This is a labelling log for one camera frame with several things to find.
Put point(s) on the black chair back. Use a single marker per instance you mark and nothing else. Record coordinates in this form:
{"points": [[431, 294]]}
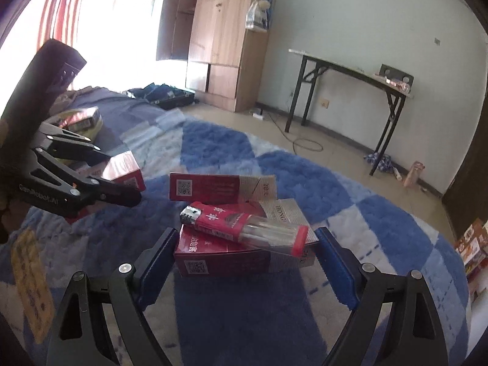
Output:
{"points": [[396, 69]]}

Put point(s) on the white tube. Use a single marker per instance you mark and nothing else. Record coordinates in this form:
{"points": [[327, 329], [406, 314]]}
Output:
{"points": [[397, 174]]}

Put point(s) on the dark open suitcase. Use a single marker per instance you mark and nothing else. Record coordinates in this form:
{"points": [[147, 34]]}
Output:
{"points": [[167, 97]]}

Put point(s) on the large red lighter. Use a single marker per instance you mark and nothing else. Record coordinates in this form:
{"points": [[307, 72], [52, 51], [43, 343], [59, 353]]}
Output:
{"points": [[217, 221]]}

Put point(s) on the wall socket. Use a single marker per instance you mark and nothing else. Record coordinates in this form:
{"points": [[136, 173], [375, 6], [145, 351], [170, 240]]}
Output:
{"points": [[324, 103]]}

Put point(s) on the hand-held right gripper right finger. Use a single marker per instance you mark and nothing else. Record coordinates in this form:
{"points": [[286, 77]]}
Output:
{"points": [[339, 270]]}

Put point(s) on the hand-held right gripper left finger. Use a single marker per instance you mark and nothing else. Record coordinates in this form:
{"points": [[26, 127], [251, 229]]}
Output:
{"points": [[156, 259]]}

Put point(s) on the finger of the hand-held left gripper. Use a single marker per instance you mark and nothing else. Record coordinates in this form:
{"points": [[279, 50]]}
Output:
{"points": [[76, 150], [114, 194]]}

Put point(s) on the white power strip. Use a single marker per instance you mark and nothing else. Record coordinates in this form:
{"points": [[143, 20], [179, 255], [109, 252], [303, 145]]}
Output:
{"points": [[257, 113]]}

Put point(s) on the red silver cigarette carton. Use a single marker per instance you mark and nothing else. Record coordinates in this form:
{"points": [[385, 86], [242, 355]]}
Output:
{"points": [[221, 259], [213, 186]]}

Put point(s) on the white plastic bag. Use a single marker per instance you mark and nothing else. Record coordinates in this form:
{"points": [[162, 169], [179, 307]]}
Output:
{"points": [[259, 13]]}

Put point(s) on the dark blue bed sheet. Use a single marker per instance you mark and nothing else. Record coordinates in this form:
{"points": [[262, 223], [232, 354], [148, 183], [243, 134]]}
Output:
{"points": [[114, 103]]}

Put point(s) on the pink item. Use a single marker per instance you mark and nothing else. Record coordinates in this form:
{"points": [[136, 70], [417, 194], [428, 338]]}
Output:
{"points": [[398, 85]]}

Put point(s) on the blue checkered cloth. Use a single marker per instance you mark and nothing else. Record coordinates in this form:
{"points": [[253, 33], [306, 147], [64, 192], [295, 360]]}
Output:
{"points": [[379, 162]]}

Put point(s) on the brown carton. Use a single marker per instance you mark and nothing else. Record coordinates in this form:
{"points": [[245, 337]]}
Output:
{"points": [[414, 175]]}

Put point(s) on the black folding table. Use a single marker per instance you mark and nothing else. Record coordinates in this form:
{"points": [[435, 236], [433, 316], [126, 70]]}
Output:
{"points": [[335, 64]]}

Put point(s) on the yellow printed paper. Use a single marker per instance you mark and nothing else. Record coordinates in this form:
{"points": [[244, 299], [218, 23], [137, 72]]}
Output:
{"points": [[32, 282]]}

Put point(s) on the dark wooden door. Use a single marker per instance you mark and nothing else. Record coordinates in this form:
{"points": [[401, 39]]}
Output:
{"points": [[472, 160]]}

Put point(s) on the wooden wardrobe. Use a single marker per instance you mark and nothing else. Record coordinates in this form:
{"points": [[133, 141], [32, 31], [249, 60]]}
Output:
{"points": [[221, 45]]}

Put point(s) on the blue white checkered blanket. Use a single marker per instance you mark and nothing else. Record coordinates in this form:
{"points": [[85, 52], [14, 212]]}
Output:
{"points": [[236, 160]]}

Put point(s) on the red striped curtain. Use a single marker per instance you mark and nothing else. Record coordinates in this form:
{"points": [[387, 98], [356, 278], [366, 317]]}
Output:
{"points": [[64, 7]]}

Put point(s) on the printed cardboard box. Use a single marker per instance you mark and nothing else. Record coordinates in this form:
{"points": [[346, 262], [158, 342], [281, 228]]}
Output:
{"points": [[472, 240]]}

